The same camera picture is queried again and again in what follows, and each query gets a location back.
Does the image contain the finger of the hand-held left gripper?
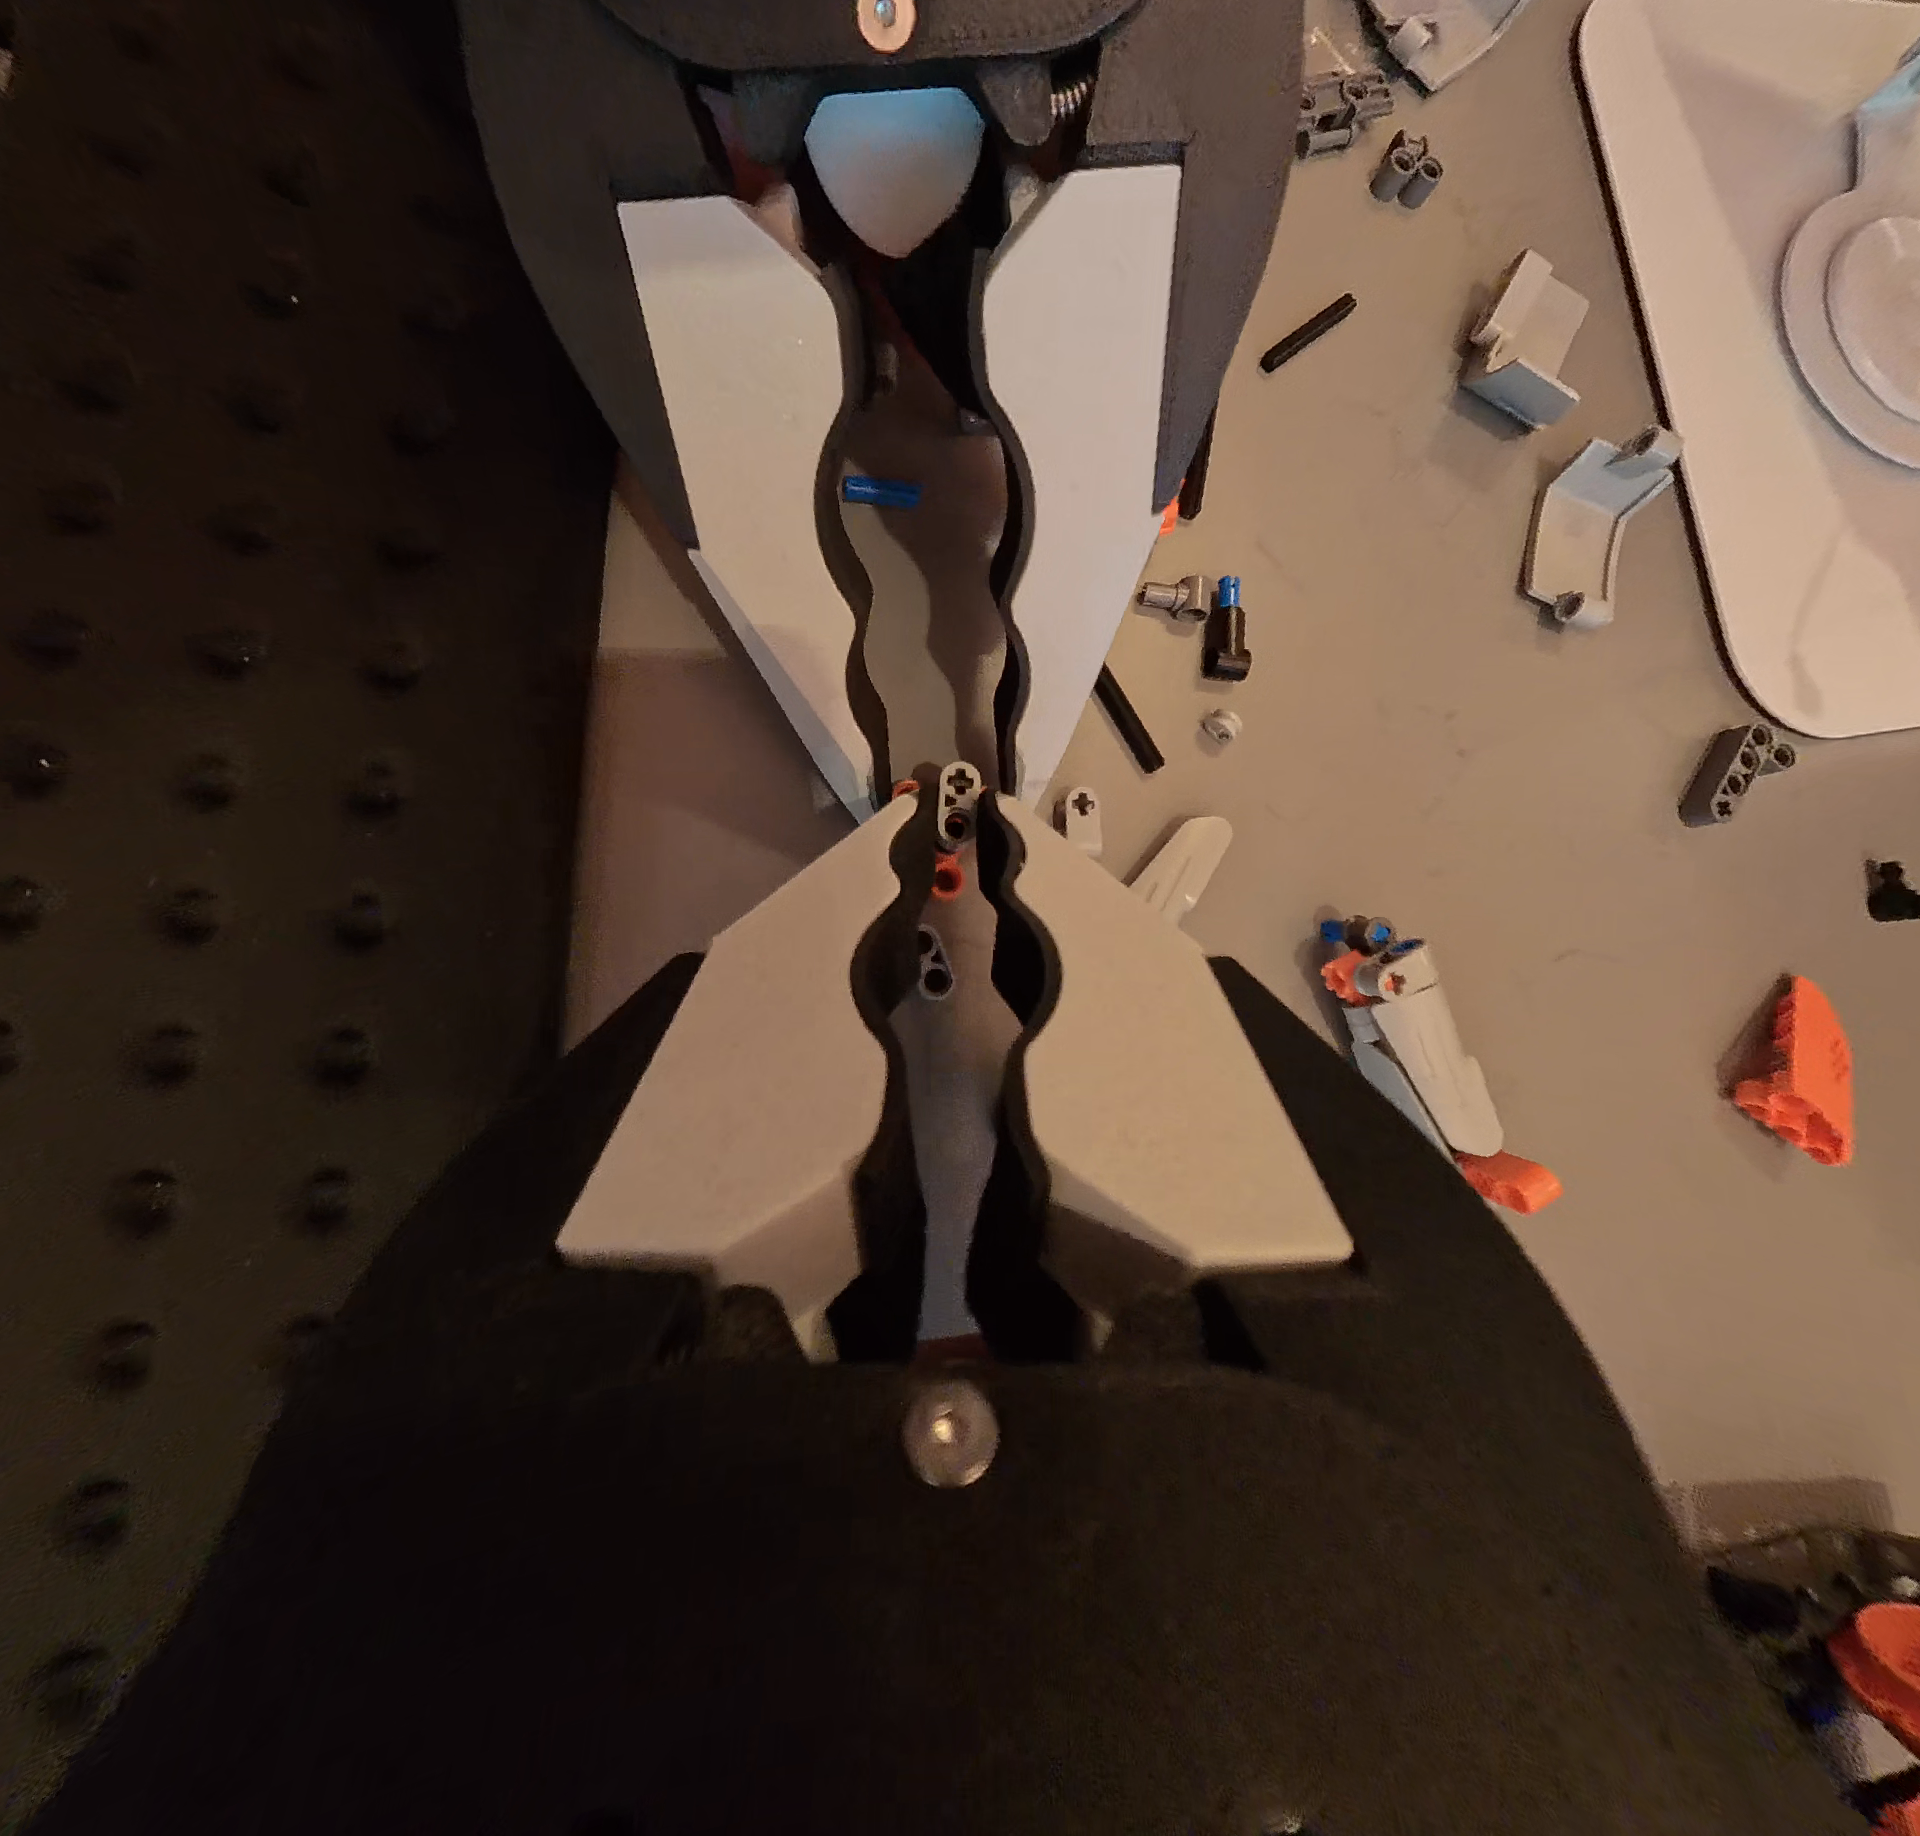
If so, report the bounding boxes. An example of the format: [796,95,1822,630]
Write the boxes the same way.
[615,187,901,824]
[975,159,1193,799]

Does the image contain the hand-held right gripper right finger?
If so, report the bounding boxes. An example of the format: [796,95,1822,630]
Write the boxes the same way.
[975,794,1355,1344]

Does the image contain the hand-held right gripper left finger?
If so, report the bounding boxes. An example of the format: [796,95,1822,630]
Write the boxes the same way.
[551,794,934,1364]

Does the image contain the orange three-lobe toy piece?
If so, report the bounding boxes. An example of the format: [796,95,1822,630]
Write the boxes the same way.
[892,774,971,897]

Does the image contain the short black toy axle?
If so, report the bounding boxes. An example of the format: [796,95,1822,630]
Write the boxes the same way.
[1258,286,1355,374]

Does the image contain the white toy blade piece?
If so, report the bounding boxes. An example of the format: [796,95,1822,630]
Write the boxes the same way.
[1119,812,1234,919]

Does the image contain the grey orange toy assembly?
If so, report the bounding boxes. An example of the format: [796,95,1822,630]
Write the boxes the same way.
[1316,912,1567,1214]

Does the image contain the long black toy axle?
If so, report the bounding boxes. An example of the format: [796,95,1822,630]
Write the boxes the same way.
[1093,664,1167,774]

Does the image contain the grey angled panel block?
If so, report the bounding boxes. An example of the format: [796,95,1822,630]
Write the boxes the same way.
[1457,250,1593,434]

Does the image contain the grey curved toy panel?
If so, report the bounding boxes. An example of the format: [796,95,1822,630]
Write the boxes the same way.
[1516,425,1682,630]

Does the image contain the black studded mat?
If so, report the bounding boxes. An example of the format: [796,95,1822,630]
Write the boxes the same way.
[0,0,624,1836]

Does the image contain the white book stand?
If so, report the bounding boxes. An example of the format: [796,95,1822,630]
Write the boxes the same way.
[1572,0,1920,741]

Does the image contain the dark grey three-hole beam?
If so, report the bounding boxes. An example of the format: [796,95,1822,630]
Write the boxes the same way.
[1677,725,1801,827]

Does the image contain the orange round object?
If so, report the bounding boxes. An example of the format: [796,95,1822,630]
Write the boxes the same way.
[1822,1594,1920,1739]

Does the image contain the dark grey toy frame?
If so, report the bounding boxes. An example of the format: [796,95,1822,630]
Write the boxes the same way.
[1289,70,1394,159]

